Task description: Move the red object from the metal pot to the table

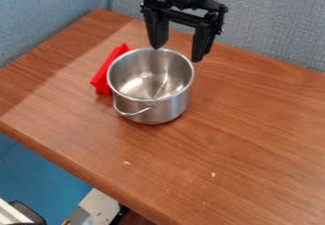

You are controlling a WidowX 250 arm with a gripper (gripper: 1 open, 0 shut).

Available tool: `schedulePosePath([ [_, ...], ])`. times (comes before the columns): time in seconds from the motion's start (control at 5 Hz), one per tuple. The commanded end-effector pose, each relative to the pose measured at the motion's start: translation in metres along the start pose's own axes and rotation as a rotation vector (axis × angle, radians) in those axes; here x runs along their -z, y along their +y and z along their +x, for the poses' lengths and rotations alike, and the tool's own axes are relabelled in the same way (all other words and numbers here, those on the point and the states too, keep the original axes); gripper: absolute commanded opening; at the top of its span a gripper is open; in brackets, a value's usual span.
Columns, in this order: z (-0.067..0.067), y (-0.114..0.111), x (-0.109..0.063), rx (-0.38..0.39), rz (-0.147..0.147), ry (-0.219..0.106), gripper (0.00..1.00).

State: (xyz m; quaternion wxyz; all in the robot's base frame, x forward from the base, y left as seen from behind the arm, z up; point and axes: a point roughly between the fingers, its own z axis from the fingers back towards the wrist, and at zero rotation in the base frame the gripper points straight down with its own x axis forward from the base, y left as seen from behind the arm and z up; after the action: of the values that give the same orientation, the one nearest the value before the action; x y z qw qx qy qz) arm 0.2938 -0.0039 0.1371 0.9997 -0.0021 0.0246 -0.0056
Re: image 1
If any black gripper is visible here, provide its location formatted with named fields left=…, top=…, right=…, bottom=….
left=140, top=0, right=229, bottom=63

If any stainless steel pot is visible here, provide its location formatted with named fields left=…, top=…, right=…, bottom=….
left=107, top=48, right=194, bottom=124

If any red star-shaped block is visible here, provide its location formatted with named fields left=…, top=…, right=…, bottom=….
left=90, top=43, right=132, bottom=96

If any white box under table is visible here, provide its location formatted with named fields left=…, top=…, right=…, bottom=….
left=61, top=189, right=119, bottom=225

